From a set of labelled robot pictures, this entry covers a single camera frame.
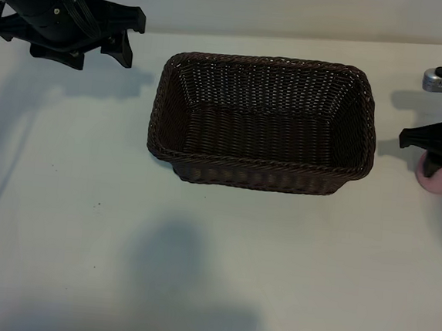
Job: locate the pink peach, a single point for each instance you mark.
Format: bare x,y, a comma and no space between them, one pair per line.
440,184

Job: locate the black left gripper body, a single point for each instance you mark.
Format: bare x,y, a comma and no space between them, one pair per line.
118,15

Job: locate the dark brown wicker basket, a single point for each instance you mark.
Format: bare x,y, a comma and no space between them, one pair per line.
262,138

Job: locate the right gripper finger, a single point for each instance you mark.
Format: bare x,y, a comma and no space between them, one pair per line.
432,164

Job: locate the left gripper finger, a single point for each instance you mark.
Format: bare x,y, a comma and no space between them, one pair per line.
54,56
119,50

